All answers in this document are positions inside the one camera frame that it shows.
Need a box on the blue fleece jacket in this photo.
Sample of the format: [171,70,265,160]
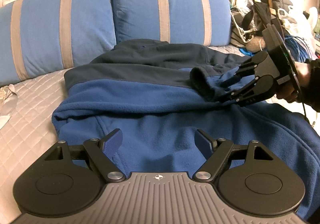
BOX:
[52,39,319,219]

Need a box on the person right hand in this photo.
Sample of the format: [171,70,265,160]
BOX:
[274,61,312,104]

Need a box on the turquoise cloth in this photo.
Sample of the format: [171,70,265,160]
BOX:
[239,48,254,57]

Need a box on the clear plastic bag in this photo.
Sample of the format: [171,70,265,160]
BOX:
[235,0,253,17]

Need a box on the grey quilted bedspread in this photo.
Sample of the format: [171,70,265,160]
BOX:
[1,47,246,223]

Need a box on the right blue striped pillow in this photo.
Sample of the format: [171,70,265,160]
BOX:
[112,0,231,47]

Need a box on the blue striped pillow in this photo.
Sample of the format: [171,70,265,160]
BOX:
[1,0,116,86]
[112,0,231,47]

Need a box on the left blue striped pillow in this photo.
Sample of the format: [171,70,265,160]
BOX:
[1,0,116,86]

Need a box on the blue coiled cable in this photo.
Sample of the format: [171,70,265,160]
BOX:
[285,35,317,63]

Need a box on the black bag with straps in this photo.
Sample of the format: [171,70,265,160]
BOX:
[241,0,293,41]

